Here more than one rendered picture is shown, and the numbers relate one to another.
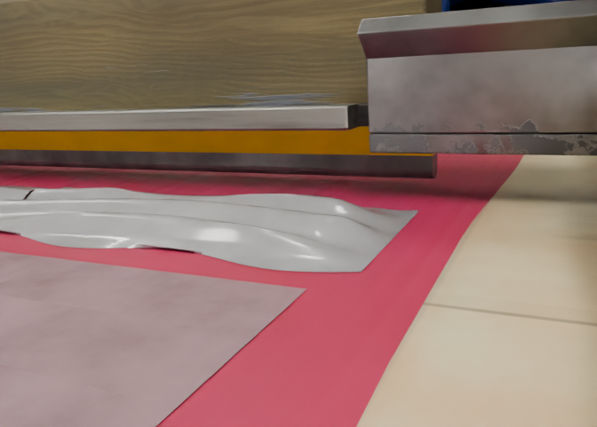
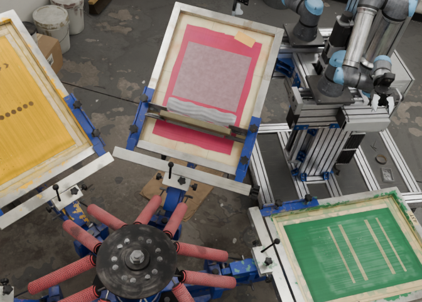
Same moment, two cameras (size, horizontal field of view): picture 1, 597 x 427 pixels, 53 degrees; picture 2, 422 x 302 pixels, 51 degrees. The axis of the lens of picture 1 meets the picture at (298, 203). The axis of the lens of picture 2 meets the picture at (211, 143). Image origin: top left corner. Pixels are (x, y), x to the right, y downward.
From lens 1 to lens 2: 2.29 m
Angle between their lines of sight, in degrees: 85
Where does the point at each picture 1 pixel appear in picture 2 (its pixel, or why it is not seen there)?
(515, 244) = (159, 102)
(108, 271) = (184, 97)
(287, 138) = not seen: hidden behind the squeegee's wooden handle
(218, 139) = not seen: hidden behind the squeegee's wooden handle
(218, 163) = not seen: hidden behind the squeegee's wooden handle
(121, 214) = (186, 104)
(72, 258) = (188, 99)
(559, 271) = (157, 97)
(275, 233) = (174, 100)
